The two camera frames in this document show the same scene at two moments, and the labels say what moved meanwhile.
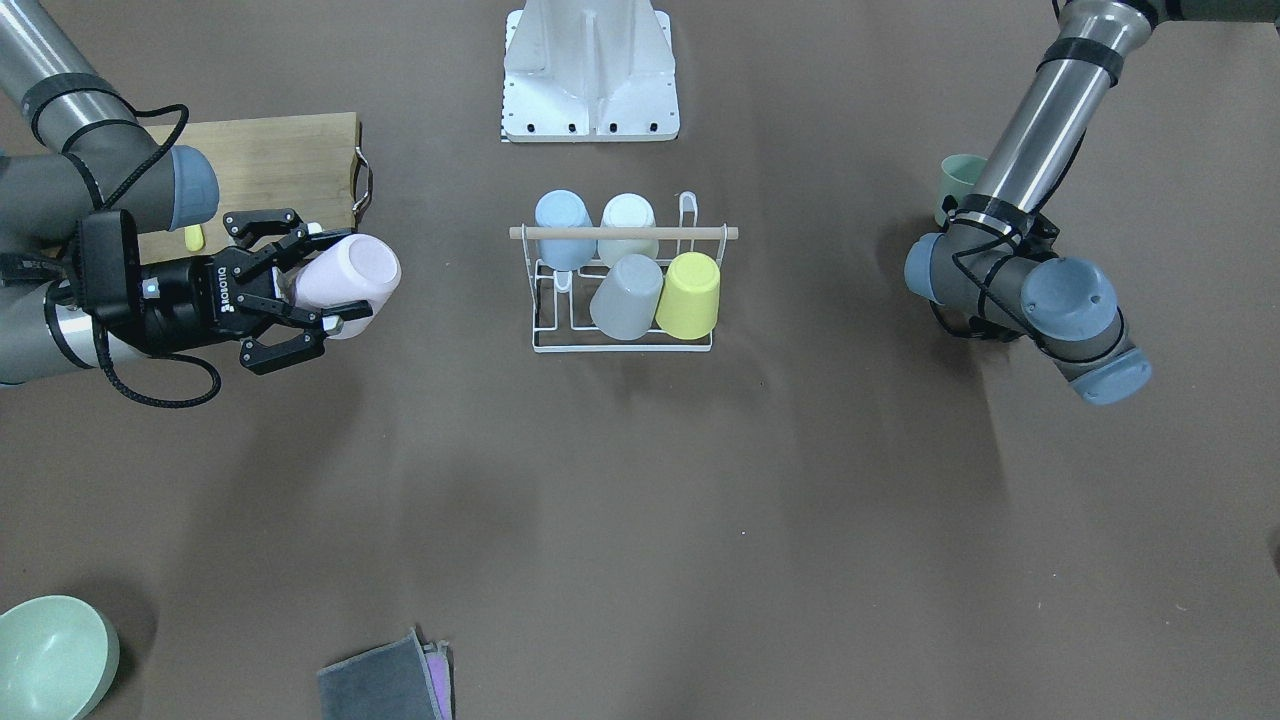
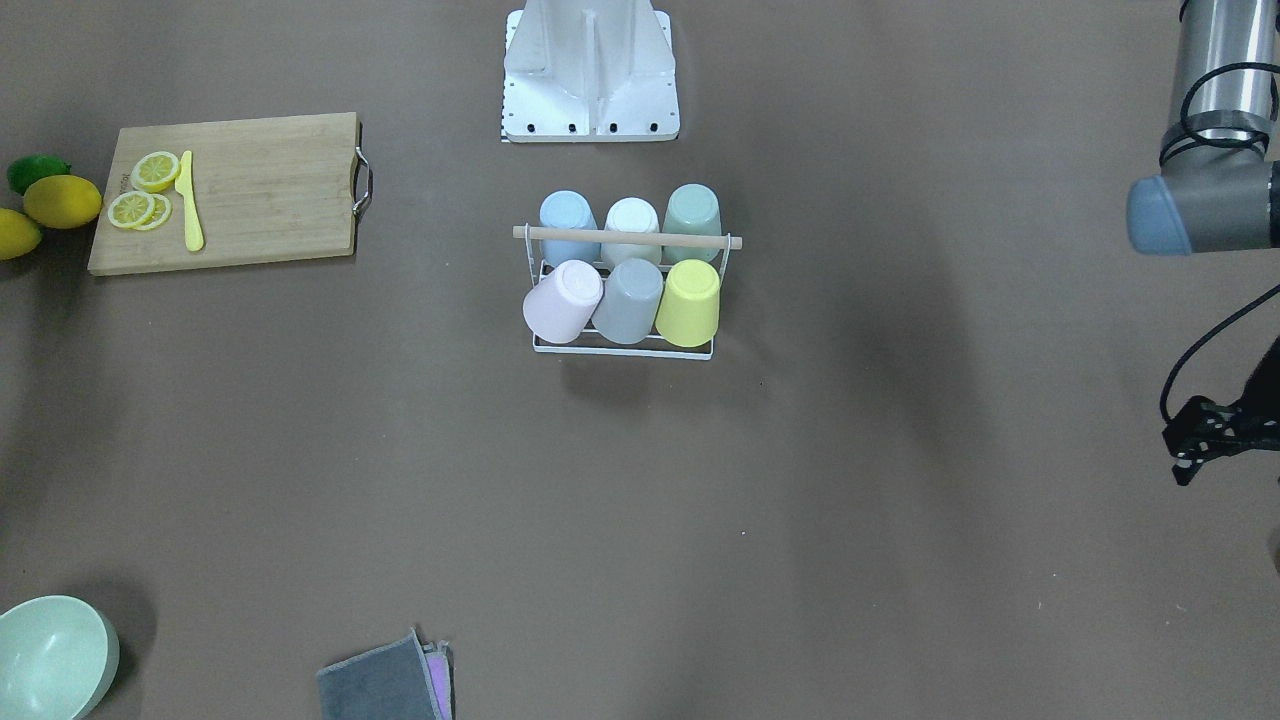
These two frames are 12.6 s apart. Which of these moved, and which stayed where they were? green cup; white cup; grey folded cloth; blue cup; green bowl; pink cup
Moved: green cup; pink cup
Stayed: blue cup; grey folded cloth; white cup; green bowl
